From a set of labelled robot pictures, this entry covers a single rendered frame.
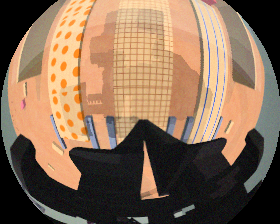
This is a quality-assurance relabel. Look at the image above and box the pink flat bar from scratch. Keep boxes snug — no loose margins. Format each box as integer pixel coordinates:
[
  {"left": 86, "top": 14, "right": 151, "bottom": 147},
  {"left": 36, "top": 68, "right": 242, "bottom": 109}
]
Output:
[{"left": 21, "top": 98, "right": 26, "bottom": 111}]

